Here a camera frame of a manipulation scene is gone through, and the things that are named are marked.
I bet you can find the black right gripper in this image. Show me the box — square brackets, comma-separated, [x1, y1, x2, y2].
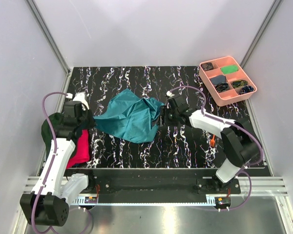
[156, 105, 179, 127]

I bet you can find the teal cloth napkin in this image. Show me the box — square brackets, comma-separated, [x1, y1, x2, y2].
[93, 89, 164, 144]

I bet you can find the orange plastic fork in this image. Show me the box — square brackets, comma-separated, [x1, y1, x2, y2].
[210, 135, 215, 148]

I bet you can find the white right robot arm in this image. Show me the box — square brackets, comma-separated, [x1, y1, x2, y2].
[159, 95, 263, 193]

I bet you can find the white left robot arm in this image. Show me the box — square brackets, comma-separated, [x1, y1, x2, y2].
[20, 100, 96, 227]

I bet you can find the dark green baseball cap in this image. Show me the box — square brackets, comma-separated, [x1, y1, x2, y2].
[41, 113, 63, 158]

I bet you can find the pink folded cloth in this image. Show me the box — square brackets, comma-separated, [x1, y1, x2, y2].
[66, 130, 90, 169]

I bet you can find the dark patterned rolled cloth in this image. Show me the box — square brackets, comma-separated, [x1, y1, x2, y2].
[201, 62, 214, 71]

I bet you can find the black patterned rolled cloth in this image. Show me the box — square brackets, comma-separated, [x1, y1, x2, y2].
[215, 82, 230, 93]

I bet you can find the grey blue rolled cloth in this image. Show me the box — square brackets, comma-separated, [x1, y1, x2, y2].
[210, 75, 226, 86]

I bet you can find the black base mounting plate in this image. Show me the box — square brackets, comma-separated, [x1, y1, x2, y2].
[66, 168, 241, 205]

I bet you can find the pink compartment tray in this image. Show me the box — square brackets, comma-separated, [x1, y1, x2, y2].
[199, 56, 257, 106]

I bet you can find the green rolled cloth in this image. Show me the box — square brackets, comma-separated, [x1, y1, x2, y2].
[220, 65, 239, 75]

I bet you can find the yellow black rolled cloth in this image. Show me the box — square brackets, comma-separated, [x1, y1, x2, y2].
[231, 80, 248, 89]

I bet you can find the blue black rolled cloth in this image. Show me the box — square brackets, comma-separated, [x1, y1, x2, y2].
[239, 85, 254, 95]

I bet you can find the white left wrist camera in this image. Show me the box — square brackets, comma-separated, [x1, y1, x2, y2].
[66, 92, 89, 110]

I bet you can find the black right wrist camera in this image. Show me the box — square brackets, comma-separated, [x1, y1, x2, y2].
[167, 95, 187, 109]

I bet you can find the aluminium frame post left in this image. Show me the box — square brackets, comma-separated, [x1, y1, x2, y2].
[25, 0, 70, 74]

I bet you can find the aluminium frame post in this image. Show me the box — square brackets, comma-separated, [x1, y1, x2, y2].
[240, 0, 283, 68]
[25, 0, 70, 74]

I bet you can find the aluminium front rail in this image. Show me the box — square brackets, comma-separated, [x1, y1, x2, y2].
[23, 175, 289, 195]

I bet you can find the aluminium frame post right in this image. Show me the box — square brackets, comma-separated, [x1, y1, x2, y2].
[240, 0, 283, 68]

